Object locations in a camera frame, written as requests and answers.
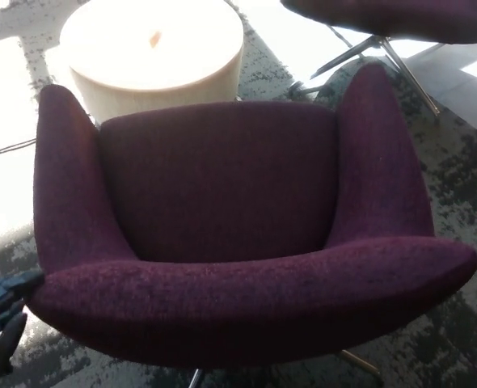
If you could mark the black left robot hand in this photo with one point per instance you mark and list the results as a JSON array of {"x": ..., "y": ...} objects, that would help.
[{"x": 0, "y": 319}]

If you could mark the purple fabric swivel armchair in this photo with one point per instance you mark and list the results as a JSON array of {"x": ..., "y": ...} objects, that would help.
[{"x": 238, "y": 291}]

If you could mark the round white side table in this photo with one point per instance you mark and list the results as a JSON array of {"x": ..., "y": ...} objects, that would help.
[{"x": 149, "y": 60}]

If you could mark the small orange object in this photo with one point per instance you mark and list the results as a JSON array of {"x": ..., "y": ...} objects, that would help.
[{"x": 154, "y": 38}]

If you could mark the purple chair with metal legs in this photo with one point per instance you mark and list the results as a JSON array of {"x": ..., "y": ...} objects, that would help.
[{"x": 392, "y": 16}]

